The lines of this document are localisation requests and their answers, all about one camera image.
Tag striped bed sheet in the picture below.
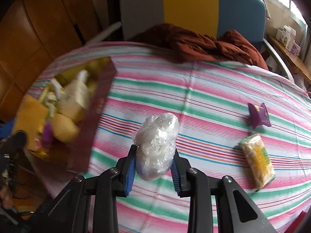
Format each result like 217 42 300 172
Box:
28 42 310 232

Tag person's left hand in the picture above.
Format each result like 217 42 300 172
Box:
0 185 13 209

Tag white plastic bag bundle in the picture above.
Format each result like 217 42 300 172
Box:
132 113 179 182

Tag black rolled mat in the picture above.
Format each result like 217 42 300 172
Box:
107 0 124 41

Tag wooden wardrobe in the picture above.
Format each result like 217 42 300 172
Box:
1 0 101 122

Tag white boxes on shelf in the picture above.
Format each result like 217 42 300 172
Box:
276 25 301 56

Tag wooden side shelf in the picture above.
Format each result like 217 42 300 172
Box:
267 35 311 84

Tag yellow sponge block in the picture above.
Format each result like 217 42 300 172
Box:
51 114 79 144

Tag gold metal tray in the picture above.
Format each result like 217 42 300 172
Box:
13 57 116 173

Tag dark red blanket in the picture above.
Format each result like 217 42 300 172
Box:
129 23 268 70

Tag grey yellow blue headboard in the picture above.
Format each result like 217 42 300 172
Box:
120 0 266 48

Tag purple snack packet in tray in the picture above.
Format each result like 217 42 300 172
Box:
41 123 54 148

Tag purple snack packet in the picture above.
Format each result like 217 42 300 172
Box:
248 103 272 130
41 123 54 148

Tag yellow cracker packet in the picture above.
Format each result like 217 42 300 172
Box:
239 134 276 191

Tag white cloth bundle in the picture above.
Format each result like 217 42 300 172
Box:
42 78 65 110

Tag white bed rail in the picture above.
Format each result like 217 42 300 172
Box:
85 22 122 46

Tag tall white printed box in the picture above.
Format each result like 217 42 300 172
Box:
58 78 90 124

